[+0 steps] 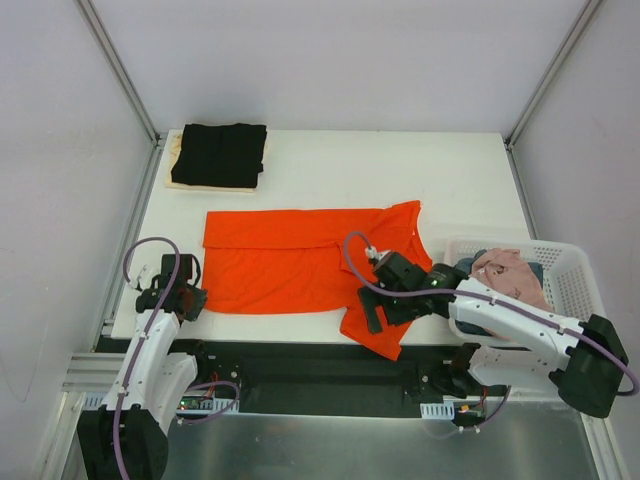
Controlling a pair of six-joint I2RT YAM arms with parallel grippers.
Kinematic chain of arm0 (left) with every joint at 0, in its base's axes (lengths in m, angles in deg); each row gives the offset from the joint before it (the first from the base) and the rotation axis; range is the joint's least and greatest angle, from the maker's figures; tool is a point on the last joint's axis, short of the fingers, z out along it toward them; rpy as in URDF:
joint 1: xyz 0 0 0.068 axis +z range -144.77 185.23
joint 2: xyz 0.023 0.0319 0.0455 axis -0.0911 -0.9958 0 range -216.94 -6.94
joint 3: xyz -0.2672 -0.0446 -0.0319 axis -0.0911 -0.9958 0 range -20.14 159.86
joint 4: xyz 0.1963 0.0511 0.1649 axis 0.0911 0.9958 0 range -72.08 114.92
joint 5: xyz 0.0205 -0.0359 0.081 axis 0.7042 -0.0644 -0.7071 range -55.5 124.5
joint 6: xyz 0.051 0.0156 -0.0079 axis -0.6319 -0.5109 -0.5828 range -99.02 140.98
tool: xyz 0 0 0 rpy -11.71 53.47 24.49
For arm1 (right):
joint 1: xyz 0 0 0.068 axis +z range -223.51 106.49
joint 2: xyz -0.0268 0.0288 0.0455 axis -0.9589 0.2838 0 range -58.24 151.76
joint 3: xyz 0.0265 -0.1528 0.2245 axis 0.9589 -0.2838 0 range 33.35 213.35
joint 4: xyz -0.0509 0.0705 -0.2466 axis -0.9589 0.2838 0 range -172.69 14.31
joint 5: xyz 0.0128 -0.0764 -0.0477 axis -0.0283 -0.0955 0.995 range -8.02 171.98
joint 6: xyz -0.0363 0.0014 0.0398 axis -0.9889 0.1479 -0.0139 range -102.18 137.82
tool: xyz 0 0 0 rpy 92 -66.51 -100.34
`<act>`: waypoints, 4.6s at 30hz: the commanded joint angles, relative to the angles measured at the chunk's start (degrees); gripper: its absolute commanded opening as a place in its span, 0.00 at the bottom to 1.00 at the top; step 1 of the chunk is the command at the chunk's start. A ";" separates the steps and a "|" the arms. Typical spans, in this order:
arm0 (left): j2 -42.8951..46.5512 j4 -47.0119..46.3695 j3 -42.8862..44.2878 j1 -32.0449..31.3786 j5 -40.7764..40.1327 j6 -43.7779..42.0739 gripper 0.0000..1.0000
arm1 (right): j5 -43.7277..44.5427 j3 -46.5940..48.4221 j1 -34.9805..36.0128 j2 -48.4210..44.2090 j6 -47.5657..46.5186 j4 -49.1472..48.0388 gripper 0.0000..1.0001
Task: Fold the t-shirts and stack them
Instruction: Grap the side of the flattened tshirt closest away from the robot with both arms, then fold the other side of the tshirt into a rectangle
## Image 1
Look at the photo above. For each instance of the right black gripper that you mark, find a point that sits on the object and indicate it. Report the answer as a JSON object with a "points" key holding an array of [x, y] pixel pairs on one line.
{"points": [[382, 307]]}

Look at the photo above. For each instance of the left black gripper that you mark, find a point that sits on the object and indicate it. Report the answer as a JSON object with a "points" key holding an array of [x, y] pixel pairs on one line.
{"points": [[189, 304]]}

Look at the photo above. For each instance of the orange t shirt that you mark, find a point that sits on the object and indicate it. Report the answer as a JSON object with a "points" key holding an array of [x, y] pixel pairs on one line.
{"points": [[307, 261]]}

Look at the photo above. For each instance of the pink t shirt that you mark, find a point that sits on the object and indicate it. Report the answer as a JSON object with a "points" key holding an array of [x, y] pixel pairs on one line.
{"points": [[510, 275]]}

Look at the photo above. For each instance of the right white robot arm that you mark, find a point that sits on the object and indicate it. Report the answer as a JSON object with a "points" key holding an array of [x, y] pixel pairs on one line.
{"points": [[505, 342]]}

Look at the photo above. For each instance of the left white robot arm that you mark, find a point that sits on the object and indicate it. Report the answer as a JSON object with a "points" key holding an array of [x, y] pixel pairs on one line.
{"points": [[127, 435]]}

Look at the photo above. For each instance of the teal blue t shirt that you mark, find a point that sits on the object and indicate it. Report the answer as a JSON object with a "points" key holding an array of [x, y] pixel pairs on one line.
{"points": [[462, 265]]}

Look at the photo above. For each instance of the left green circuit board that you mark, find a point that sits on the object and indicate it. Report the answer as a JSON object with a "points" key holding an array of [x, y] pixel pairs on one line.
{"points": [[195, 405]]}

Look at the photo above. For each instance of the folded black t shirt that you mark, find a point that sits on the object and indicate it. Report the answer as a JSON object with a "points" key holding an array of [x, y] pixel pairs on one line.
{"points": [[218, 154]]}

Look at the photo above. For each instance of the folded beige t shirt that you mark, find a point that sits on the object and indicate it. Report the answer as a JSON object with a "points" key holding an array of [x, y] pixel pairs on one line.
{"points": [[210, 188]]}

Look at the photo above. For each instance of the white plastic laundry basket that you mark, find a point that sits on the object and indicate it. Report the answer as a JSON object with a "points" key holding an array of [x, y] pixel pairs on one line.
{"points": [[568, 280]]}

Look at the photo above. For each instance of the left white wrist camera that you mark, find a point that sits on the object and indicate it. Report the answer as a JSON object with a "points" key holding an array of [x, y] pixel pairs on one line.
{"points": [[143, 278]]}

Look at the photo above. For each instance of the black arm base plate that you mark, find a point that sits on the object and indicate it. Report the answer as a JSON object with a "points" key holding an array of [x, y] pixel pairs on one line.
{"points": [[320, 379]]}

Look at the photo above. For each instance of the right white cable duct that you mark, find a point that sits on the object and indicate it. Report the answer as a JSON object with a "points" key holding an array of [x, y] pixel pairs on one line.
{"points": [[438, 411]]}

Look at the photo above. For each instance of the left aluminium frame post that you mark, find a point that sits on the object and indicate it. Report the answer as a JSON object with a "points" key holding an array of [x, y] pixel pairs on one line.
{"points": [[96, 26]]}

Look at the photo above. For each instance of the aluminium frame post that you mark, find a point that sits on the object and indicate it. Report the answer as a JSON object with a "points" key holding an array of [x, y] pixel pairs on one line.
{"points": [[568, 45], [96, 26]]}

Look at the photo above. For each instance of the right aluminium frame post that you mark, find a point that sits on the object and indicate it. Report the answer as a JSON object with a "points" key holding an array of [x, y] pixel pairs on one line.
{"points": [[568, 45]]}

